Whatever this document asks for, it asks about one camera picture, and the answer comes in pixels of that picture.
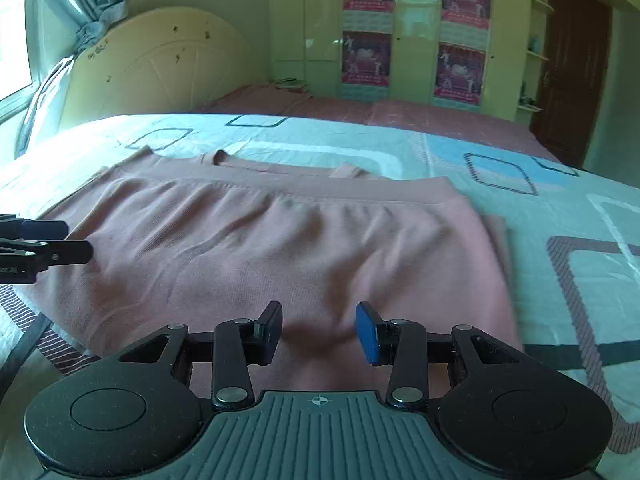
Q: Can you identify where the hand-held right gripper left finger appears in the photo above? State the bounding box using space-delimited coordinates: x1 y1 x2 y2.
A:
117 301 283 409

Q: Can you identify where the cream wooden headboard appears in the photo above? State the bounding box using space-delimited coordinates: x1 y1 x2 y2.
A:
57 8 271 131

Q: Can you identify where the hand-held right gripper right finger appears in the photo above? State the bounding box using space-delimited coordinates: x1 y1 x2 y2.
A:
355 301 526 409

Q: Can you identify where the blue curtain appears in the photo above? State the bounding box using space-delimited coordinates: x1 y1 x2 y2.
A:
15 0 132 158

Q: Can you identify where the corner shelf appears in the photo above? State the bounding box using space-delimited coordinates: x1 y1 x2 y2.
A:
517 0 556 113

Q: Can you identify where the cream wardrobe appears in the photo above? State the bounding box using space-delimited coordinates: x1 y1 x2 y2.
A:
267 0 533 121

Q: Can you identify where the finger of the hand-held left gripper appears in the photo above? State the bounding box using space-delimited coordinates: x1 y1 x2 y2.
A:
0 214 69 242
0 240 94 267

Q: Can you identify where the bed with blue patterned sheet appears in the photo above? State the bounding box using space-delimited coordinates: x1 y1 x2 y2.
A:
0 112 640 480

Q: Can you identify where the stack of books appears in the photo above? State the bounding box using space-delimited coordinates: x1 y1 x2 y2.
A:
270 77 313 93

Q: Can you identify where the pink sweater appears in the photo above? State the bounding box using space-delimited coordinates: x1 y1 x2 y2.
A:
37 145 526 396

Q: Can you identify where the window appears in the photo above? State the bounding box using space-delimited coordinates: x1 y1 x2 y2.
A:
0 0 38 111

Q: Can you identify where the dark wooden door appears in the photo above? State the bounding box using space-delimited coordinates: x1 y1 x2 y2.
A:
530 0 613 168

